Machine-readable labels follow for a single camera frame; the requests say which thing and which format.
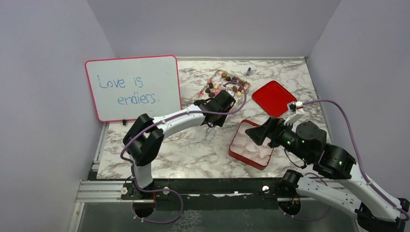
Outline red chocolate box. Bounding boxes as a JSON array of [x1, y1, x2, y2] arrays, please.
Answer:
[[228, 119, 274, 170]]

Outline metal serving tongs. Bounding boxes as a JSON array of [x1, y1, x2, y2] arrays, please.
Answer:
[[205, 127, 214, 139]]

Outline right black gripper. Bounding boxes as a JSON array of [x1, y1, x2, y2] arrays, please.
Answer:
[[245, 115, 311, 162]]

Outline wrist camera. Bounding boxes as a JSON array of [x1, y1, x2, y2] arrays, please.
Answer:
[[226, 93, 236, 112], [284, 101, 305, 126]]

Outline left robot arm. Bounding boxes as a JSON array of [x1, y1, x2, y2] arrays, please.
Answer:
[[120, 90, 236, 199]]

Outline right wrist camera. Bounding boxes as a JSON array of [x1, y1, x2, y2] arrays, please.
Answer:
[[284, 101, 305, 126]]

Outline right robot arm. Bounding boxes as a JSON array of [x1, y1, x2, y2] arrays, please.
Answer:
[[245, 117, 410, 232]]

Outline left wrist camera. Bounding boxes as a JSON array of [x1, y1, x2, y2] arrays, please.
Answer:
[[226, 93, 236, 112]]

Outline red tin lid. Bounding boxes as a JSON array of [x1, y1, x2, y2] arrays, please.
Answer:
[[252, 81, 296, 117]]

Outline floral rectangular tray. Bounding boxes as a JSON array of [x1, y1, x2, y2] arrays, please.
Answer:
[[195, 70, 251, 112]]

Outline pink framed whiteboard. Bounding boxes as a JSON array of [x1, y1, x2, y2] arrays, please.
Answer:
[[85, 55, 182, 122]]

